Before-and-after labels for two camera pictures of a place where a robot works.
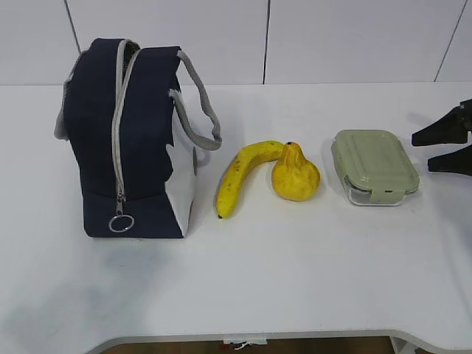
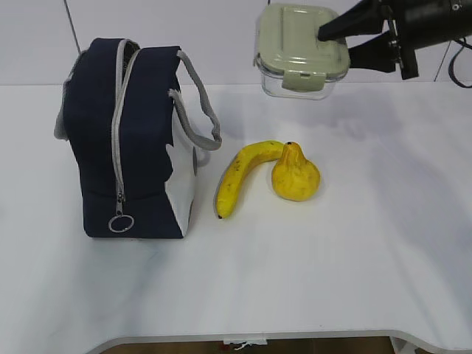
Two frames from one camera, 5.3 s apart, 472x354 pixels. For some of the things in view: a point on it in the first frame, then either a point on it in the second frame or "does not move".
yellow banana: (233, 176) does not move
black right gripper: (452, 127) → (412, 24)
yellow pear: (295, 178) does not move
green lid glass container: (376, 169) → (293, 63)
